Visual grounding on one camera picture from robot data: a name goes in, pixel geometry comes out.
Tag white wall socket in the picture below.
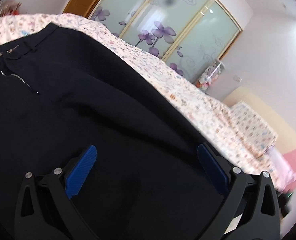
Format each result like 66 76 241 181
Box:
233 75 242 83

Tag black pants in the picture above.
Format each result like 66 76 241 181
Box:
0 24 223 239

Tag clear tube of plush toys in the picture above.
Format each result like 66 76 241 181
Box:
196 60 224 92

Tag animal print fleece blanket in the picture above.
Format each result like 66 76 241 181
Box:
0 14 281 190

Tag beige headboard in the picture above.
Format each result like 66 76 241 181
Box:
223 86 296 154

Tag floral glass sliding wardrobe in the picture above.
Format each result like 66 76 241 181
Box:
64 0 242 82

